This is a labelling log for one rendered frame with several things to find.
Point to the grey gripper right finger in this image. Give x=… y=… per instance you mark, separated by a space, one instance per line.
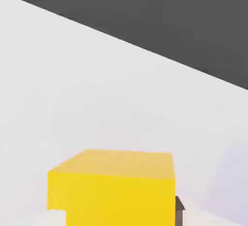
x=179 y=212

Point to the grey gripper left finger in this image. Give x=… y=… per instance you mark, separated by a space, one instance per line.
x=55 y=219

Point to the small yellow cube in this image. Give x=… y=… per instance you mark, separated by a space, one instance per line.
x=116 y=191

